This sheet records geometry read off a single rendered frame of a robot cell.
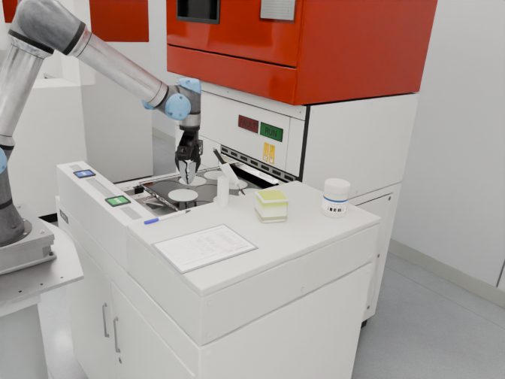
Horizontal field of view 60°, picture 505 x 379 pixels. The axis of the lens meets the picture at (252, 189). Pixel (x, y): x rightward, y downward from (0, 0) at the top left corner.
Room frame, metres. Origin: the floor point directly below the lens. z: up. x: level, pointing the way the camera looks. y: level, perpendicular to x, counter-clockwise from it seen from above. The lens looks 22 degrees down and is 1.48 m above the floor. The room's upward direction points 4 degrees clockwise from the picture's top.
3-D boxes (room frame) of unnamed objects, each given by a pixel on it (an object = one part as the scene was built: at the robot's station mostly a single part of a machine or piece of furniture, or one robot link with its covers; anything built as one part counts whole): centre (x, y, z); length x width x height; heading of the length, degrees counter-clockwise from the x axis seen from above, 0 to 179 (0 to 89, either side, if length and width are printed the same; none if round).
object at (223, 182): (1.16, 0.07, 1.03); 0.06 x 0.04 x 0.13; 131
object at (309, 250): (1.06, -0.03, 0.89); 0.62 x 0.35 x 0.14; 131
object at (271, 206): (1.09, -0.05, 1.00); 0.07 x 0.07 x 0.07; 18
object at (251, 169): (1.57, 0.00, 0.89); 0.44 x 0.02 x 0.10; 41
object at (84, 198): (1.23, 0.47, 0.89); 0.55 x 0.09 x 0.14; 41
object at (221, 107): (1.71, 0.11, 1.02); 0.82 x 0.03 x 0.40; 41
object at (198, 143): (1.46, 0.23, 1.06); 0.09 x 0.08 x 0.12; 172
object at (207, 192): (1.42, 0.15, 0.90); 0.34 x 0.34 x 0.01; 41
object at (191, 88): (1.45, 0.23, 1.22); 0.09 x 0.08 x 0.11; 120
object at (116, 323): (1.29, 0.18, 0.41); 0.97 x 0.64 x 0.82; 41
